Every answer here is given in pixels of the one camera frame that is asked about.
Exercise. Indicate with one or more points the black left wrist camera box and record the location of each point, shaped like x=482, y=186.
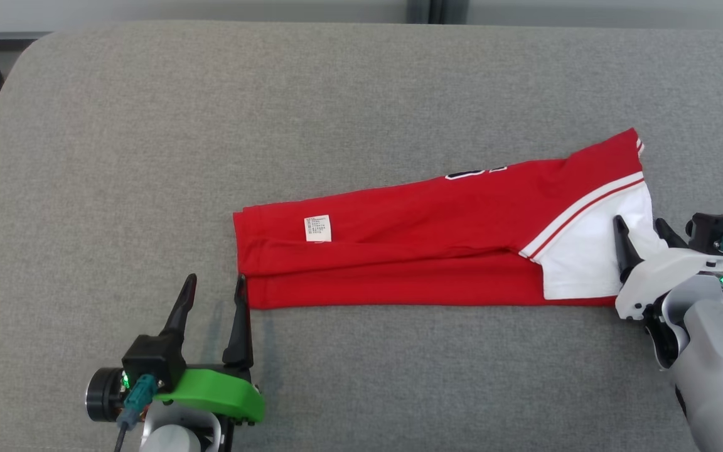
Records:
x=151, y=361

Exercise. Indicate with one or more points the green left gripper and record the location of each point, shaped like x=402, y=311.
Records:
x=217, y=392

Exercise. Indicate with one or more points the grey partition post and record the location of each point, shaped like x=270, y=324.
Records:
x=419, y=11
x=455, y=11

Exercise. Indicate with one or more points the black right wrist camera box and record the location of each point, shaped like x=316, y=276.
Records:
x=716, y=229

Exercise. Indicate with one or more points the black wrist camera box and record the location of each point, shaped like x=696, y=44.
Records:
x=716, y=229
x=151, y=361

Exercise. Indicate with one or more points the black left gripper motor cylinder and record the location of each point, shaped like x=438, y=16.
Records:
x=101, y=395

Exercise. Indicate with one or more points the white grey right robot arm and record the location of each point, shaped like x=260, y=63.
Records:
x=719, y=376

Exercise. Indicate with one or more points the red Bulls basketball jersey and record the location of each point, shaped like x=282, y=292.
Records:
x=430, y=238

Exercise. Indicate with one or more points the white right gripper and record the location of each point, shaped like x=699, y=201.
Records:
x=656, y=279

